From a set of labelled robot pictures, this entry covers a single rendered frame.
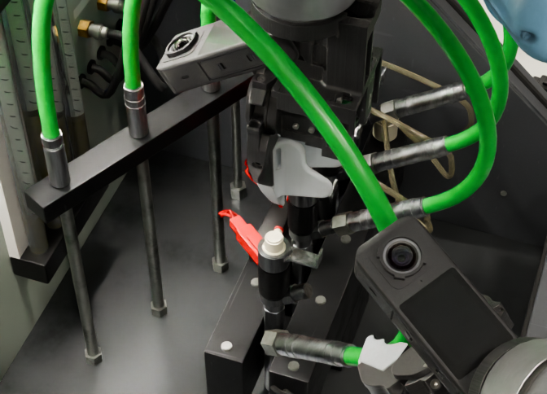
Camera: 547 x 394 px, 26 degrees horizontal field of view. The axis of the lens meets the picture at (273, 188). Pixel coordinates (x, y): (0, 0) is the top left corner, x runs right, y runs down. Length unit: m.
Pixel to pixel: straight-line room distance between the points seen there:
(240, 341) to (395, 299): 0.43
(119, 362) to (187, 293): 0.11
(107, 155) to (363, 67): 0.34
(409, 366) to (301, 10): 0.24
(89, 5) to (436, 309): 0.65
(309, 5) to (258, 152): 0.14
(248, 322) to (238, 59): 0.34
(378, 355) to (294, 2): 0.23
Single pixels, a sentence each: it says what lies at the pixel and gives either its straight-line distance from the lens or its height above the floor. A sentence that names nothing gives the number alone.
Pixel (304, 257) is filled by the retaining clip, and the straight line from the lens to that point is 1.01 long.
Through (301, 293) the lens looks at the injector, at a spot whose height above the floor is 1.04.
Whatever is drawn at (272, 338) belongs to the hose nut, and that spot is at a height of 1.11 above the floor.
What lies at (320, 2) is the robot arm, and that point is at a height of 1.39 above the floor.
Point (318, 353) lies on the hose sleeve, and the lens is 0.89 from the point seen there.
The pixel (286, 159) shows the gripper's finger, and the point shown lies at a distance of 0.89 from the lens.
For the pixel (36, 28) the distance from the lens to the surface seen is 0.92.
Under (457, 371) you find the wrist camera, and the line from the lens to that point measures 0.66.
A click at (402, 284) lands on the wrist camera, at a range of 0.67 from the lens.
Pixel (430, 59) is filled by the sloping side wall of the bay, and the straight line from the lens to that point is 1.23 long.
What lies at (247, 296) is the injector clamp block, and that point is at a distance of 1.11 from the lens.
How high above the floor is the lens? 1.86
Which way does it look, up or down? 47 degrees down
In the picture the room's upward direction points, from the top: straight up
